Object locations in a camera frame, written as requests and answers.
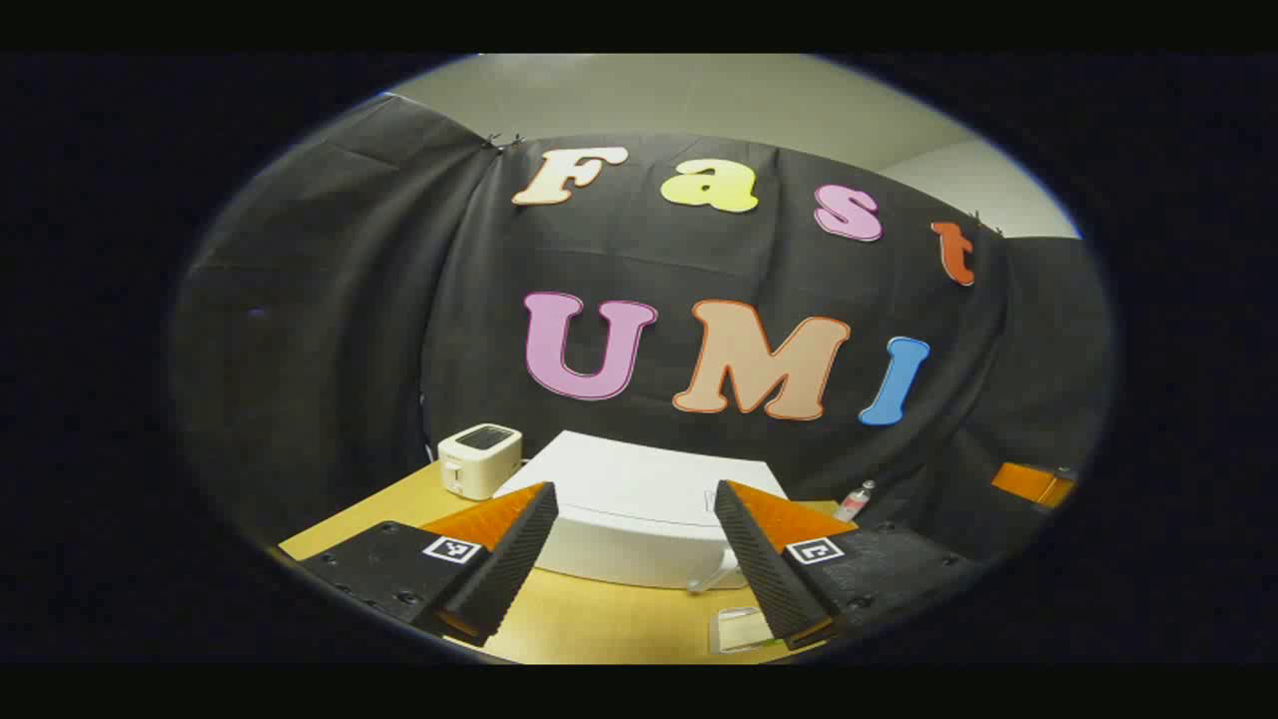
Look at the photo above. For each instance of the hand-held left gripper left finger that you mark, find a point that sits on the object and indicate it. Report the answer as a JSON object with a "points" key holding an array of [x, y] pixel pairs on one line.
{"points": [[514, 544]]}

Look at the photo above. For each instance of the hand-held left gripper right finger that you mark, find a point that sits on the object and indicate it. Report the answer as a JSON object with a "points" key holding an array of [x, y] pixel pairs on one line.
{"points": [[754, 559]]}

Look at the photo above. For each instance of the white microwave oven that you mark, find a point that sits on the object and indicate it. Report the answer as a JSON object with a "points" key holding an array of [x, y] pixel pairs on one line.
{"points": [[639, 499]]}

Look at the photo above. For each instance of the white toaster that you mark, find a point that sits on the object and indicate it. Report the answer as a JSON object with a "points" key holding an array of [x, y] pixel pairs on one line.
{"points": [[477, 464]]}

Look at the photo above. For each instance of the clear bottle with pink label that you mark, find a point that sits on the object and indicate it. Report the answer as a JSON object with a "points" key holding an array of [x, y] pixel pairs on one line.
{"points": [[855, 502]]}

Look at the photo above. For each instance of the orange box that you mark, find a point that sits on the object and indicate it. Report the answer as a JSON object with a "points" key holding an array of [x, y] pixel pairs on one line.
{"points": [[1028, 483]]}

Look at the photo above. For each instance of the black backdrop cloth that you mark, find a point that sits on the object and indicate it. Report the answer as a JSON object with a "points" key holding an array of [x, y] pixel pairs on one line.
{"points": [[329, 300]]}

